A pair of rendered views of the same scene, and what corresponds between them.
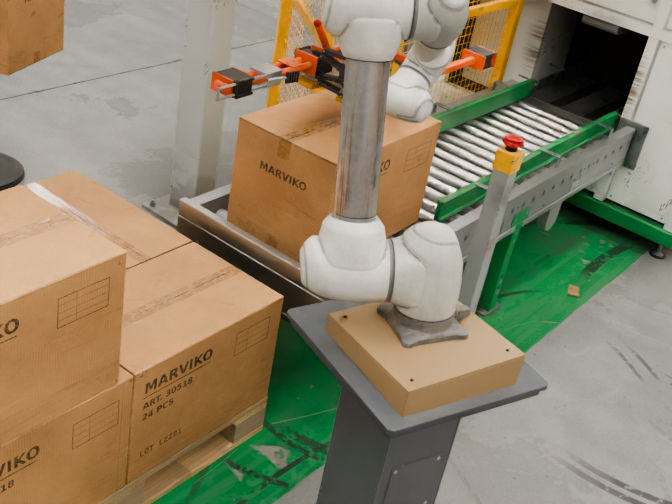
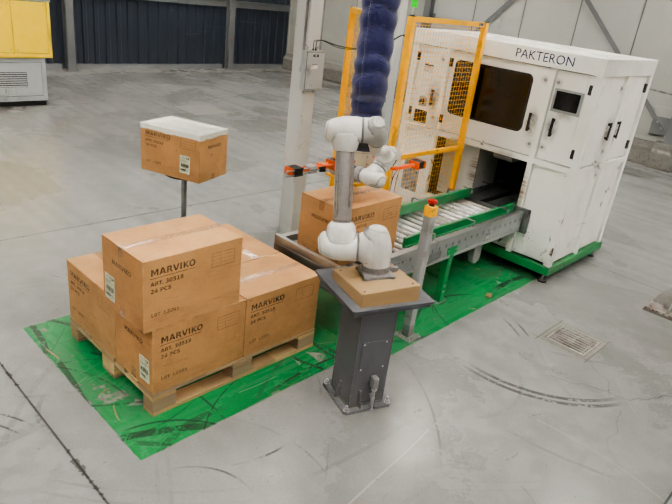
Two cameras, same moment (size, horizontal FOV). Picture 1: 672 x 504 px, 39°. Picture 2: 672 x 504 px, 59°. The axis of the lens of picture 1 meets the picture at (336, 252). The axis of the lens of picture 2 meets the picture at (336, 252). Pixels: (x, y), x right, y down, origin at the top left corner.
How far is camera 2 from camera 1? 1.11 m
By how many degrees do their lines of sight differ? 10
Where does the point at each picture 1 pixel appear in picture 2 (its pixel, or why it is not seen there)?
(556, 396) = (469, 340)
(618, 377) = (505, 333)
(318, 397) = not seen: hidden behind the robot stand
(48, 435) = (206, 320)
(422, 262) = (371, 240)
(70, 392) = (217, 300)
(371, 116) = (346, 175)
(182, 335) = (270, 286)
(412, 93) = (375, 174)
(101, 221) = not seen: hidden behind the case
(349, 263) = (338, 240)
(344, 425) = (343, 326)
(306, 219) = not seen: hidden behind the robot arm
